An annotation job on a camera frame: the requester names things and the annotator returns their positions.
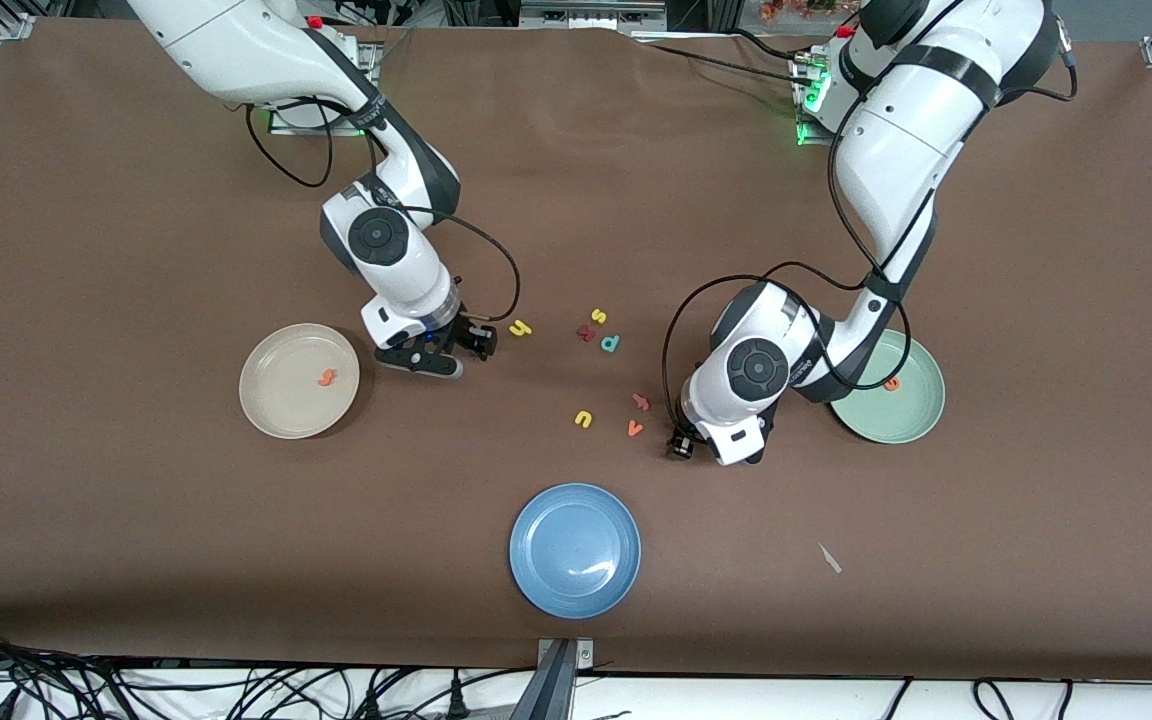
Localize beige ceramic plate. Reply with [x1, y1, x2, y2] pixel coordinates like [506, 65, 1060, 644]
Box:
[239, 323, 361, 440]

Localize blue ceramic plate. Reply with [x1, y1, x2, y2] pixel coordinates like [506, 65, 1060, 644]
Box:
[509, 483, 642, 620]

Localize brown table cover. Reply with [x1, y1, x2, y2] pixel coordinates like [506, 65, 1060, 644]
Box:
[0, 18, 1152, 681]

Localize green ceramic plate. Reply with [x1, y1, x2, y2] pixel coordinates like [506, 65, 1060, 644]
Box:
[829, 328, 946, 445]

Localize grey power strip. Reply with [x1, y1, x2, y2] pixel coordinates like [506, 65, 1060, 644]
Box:
[519, 0, 667, 29]

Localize orange artificial flowers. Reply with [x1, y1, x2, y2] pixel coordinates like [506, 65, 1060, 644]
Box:
[758, 0, 842, 23]

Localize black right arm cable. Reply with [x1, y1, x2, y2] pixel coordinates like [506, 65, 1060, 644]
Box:
[246, 95, 522, 323]

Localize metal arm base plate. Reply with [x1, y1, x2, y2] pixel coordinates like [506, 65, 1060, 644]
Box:
[791, 50, 837, 147]
[269, 42, 382, 136]

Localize grey metal table bracket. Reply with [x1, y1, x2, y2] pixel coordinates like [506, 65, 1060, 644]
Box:
[536, 638, 595, 720]

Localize black table cable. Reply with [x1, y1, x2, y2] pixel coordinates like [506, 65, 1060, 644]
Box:
[726, 28, 807, 63]
[636, 40, 822, 91]

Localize tangled black floor cables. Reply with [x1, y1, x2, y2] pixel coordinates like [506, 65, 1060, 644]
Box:
[0, 622, 537, 720]

